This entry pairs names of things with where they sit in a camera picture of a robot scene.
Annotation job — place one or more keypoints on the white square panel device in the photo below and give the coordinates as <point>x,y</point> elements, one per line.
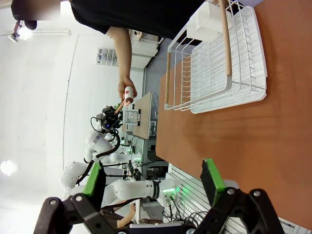
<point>131,117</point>

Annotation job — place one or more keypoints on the white drainer tray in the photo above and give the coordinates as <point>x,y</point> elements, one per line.
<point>253,61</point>

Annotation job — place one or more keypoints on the person's hand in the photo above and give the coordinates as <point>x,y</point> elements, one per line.
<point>122,87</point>

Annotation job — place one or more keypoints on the wooden board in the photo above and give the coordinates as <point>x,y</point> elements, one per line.
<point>143,114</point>

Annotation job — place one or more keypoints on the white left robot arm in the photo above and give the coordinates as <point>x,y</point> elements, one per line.
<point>97,143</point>

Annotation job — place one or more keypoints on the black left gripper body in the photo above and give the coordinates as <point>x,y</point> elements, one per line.
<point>109,119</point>

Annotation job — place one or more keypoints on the person's blurred head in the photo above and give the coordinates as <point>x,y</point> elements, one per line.
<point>31,12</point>

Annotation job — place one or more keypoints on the seated background person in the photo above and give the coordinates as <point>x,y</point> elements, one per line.
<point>119,214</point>

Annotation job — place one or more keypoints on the white plastic cutlery holder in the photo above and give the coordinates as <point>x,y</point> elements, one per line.
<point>207,24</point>

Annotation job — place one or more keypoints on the person's bare forearm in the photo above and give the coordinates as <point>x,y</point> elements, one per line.
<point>123,56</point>

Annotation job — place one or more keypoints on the round ceiling light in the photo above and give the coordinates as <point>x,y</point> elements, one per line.
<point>7,167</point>

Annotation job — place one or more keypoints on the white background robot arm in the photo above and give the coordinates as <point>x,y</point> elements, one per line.
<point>136,189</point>

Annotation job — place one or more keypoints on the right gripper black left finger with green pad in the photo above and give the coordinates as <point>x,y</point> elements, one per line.
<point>92,180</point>

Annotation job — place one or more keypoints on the white paper cup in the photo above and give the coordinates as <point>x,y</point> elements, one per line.
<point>129,95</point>

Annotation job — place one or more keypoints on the finger of the left gripper green part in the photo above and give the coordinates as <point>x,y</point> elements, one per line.
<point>120,108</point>

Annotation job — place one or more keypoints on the ceiling camera mount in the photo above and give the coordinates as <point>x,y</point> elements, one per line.
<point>15,34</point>

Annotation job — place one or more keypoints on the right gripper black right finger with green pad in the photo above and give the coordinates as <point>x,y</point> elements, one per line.
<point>214,180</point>

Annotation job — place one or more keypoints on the person's black shirt torso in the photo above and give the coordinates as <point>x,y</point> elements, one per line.
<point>146,14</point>

